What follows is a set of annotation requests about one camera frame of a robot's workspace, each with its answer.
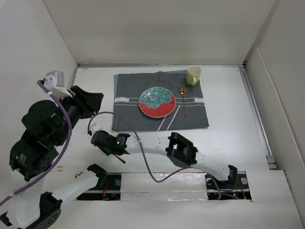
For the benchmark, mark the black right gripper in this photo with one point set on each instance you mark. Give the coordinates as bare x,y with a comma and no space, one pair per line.
107,151

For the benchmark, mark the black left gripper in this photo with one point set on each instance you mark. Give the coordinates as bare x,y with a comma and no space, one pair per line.
91,101

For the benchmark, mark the copper fork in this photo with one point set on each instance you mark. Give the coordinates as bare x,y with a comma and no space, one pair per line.
119,158

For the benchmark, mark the red and teal plate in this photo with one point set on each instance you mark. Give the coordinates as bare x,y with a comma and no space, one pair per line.
157,102

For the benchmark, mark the grey striped cloth placemat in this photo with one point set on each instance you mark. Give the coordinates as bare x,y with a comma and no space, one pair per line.
129,87

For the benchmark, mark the copper spoon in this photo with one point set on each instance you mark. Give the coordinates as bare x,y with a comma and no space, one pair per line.
182,92

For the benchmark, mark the pale yellow mug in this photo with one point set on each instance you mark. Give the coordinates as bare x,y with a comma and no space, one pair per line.
193,75

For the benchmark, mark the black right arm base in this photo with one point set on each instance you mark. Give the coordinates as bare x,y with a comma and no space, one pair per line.
228,190

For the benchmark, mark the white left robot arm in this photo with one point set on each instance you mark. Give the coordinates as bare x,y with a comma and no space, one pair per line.
30,162

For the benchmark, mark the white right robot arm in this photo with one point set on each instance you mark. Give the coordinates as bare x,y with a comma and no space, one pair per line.
180,151

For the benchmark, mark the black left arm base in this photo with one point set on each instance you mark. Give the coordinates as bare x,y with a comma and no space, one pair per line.
110,191

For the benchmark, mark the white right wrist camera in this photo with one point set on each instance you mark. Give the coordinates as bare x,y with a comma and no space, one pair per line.
94,128

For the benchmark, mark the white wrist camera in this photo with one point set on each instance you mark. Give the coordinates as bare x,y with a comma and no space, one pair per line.
94,128
54,82

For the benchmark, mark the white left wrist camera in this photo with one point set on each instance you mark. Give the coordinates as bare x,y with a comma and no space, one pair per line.
54,82

